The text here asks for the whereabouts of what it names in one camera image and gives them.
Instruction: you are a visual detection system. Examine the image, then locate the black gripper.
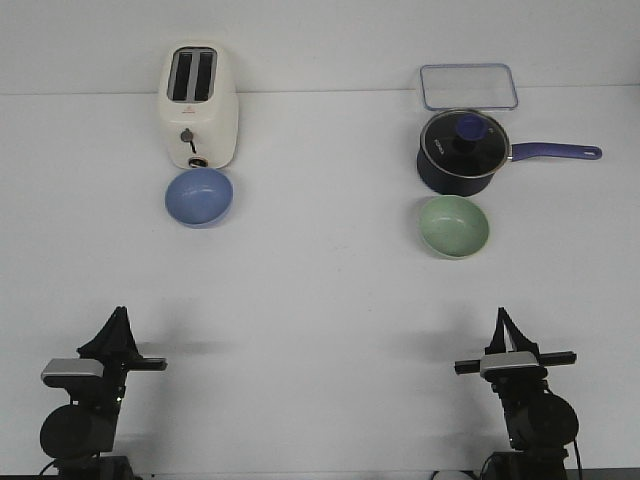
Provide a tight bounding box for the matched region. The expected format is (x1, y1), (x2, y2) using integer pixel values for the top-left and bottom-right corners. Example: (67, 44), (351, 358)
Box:
(454, 307), (577, 393)
(77, 306), (168, 400)

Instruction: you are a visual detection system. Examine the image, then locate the green bowl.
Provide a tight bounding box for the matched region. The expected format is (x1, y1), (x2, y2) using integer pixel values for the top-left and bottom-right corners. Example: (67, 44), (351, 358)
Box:
(418, 195), (491, 260)

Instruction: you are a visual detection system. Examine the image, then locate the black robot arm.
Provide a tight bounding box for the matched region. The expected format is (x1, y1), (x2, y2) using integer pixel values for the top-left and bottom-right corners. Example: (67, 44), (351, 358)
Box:
(39, 306), (167, 479)
(454, 307), (579, 479)

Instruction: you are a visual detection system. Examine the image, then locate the blue bowl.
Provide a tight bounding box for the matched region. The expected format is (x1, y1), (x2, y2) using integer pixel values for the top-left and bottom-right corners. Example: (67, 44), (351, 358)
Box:
(164, 168), (234, 229)

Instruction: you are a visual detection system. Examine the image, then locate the dark blue saucepan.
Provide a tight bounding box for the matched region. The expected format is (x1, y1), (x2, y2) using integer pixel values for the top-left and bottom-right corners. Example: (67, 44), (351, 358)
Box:
(417, 142), (602, 197)

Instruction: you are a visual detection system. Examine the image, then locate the glass saucepan lid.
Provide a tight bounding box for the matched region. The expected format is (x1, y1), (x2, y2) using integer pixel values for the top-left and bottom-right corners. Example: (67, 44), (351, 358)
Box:
(420, 109), (510, 178)

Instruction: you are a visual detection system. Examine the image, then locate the clear rectangular container lid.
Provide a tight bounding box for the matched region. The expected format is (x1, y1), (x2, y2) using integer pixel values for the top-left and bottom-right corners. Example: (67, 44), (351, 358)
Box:
(419, 63), (519, 112)

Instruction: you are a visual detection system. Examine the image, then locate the cream two-slot toaster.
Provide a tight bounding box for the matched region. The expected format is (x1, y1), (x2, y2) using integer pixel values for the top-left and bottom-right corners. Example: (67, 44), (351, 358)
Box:
(158, 41), (239, 169)

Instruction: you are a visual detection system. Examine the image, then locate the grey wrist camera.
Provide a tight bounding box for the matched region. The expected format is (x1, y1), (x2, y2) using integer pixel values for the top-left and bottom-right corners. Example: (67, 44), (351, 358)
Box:
(40, 358), (104, 388)
(480, 351), (540, 380)

